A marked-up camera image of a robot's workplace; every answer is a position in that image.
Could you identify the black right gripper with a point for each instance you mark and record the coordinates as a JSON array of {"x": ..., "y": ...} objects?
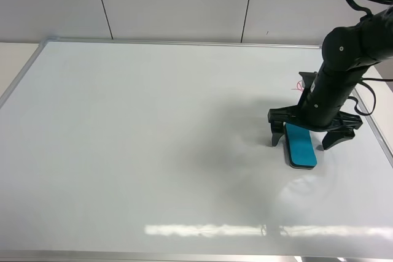
[{"x": 293, "y": 116}]

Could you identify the red marker scribble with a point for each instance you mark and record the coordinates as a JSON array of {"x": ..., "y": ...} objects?
[{"x": 299, "y": 86}]

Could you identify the white whiteboard with aluminium frame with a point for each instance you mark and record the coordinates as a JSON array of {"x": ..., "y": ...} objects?
[{"x": 162, "y": 152}]

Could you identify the teal whiteboard eraser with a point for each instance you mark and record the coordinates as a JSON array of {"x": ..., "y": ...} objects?
[{"x": 299, "y": 147}]

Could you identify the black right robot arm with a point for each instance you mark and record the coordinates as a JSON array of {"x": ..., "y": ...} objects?
[{"x": 347, "y": 53}]

